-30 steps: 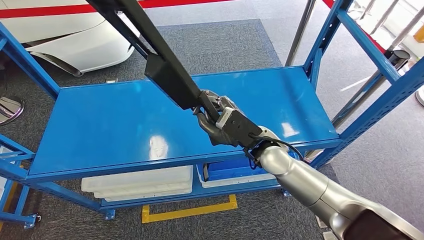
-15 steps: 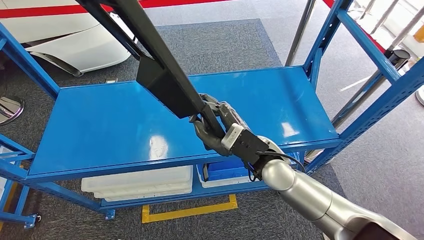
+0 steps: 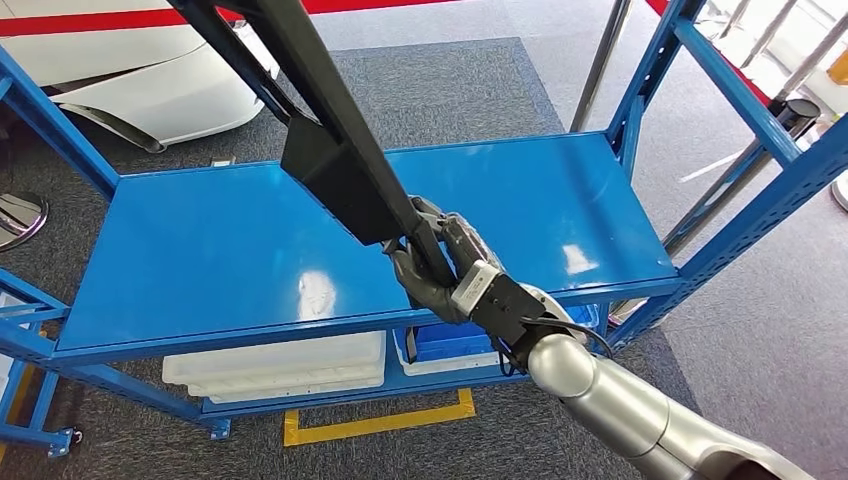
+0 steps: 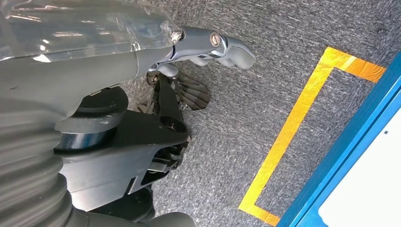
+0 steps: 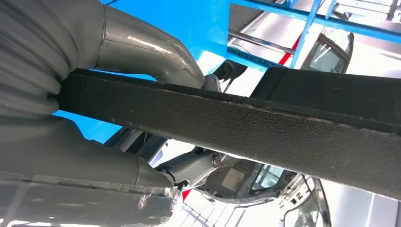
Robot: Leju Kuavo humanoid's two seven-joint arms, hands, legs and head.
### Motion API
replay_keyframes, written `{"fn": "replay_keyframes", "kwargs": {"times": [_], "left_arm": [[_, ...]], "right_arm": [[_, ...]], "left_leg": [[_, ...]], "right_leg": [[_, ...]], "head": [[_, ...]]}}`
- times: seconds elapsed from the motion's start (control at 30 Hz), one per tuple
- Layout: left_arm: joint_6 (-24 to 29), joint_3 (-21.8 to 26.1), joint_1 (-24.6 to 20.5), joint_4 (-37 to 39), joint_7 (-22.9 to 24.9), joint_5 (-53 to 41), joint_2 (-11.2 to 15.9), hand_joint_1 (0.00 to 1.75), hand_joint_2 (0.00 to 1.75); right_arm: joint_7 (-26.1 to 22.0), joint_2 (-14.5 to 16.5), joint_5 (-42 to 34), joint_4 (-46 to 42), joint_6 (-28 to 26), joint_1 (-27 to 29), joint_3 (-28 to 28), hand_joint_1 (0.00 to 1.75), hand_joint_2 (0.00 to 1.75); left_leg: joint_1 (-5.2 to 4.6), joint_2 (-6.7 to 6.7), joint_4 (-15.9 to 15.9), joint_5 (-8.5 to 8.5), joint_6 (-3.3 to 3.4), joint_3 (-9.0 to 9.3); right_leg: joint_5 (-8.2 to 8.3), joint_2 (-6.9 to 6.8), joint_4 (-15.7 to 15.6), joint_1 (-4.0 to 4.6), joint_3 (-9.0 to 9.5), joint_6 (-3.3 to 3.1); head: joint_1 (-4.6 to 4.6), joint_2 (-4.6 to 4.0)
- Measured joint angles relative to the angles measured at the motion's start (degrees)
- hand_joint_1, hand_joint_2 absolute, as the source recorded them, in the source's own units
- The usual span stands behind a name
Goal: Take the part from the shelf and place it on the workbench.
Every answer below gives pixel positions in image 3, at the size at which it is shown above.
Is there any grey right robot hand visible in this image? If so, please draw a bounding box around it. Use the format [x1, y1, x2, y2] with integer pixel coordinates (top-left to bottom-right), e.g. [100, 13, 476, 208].
[382, 195, 508, 326]

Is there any black plastic frame panel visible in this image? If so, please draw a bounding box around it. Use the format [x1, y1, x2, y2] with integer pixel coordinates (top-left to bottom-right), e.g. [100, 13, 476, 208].
[165, 0, 458, 289]

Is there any blue plastic bin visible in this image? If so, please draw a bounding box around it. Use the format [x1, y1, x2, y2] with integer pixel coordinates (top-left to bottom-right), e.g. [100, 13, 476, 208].
[407, 304, 601, 362]

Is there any white car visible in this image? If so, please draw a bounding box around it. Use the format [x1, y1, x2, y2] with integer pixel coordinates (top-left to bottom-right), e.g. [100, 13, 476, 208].
[0, 0, 266, 155]

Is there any red barrier belt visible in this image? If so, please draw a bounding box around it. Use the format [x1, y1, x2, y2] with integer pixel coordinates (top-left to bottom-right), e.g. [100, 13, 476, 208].
[645, 0, 775, 107]
[0, 0, 458, 39]

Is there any cardboard box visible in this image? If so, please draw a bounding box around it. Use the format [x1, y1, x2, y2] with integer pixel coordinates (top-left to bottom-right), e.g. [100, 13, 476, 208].
[826, 49, 848, 87]

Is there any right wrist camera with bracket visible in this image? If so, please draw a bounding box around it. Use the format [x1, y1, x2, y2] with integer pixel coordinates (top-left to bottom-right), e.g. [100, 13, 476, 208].
[453, 260, 568, 347]

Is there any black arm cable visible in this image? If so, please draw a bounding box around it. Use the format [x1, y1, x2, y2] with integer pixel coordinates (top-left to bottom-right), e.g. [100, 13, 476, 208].
[490, 316, 616, 379]

